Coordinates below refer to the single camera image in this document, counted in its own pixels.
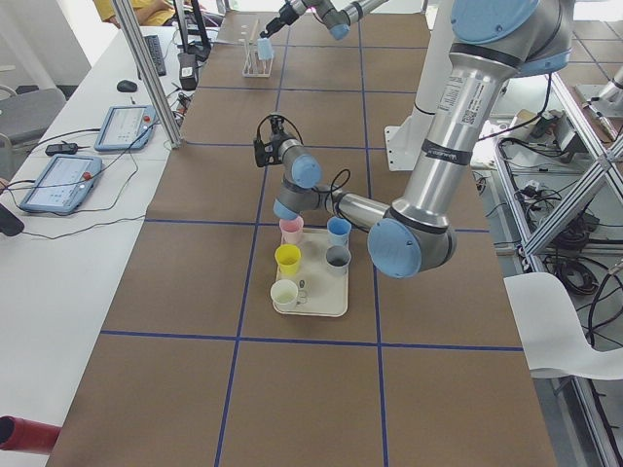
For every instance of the black computer mouse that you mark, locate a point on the black computer mouse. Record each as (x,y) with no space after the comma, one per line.
(126,86)

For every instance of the black power adapter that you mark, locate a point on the black power adapter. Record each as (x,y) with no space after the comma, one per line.
(62,149)

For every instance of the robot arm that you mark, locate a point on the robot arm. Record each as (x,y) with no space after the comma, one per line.
(492,42)
(337,22)

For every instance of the white chair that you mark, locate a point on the white chair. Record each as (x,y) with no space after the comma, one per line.
(550,331)

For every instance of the yellow cup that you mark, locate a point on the yellow cup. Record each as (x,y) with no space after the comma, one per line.
(288,259)

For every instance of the far teach pendant tablet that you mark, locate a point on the far teach pendant tablet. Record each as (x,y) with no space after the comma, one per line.
(126,127)

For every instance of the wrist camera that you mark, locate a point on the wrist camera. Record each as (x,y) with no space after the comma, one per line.
(260,153)

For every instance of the white wire cup rack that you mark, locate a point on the white wire cup rack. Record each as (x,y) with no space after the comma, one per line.
(253,67)

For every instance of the near teach pendant tablet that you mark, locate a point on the near teach pendant tablet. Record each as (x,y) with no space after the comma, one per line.
(63,185)

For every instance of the teach pendant tablet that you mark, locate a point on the teach pendant tablet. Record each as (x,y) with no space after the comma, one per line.
(63,185)
(126,127)

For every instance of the aluminium frame post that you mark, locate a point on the aluminium frame post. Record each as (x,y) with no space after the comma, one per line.
(131,29)

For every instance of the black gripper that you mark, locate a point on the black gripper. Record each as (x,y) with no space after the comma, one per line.
(281,17)
(275,145)

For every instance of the cream serving tray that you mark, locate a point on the cream serving tray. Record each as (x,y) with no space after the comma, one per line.
(320,293)

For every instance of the red cylinder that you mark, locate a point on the red cylinder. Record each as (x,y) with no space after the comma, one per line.
(24,435)

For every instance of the blue cup on tray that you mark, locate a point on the blue cup on tray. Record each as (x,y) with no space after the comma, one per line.
(338,230)

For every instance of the black keyboard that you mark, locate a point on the black keyboard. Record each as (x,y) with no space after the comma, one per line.
(155,52)

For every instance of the grey cup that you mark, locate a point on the grey cup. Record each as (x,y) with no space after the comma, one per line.
(337,259)

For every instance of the black monitor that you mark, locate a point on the black monitor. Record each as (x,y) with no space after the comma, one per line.
(194,39)

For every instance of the white cream cup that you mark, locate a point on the white cream cup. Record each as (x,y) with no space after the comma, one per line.
(284,294)

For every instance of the pink cup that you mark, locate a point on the pink cup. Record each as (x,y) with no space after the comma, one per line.
(291,230)

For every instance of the black box with label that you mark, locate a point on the black box with label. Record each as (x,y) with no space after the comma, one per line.
(188,71)

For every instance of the light blue cup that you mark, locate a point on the light blue cup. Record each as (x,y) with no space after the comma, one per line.
(265,50)

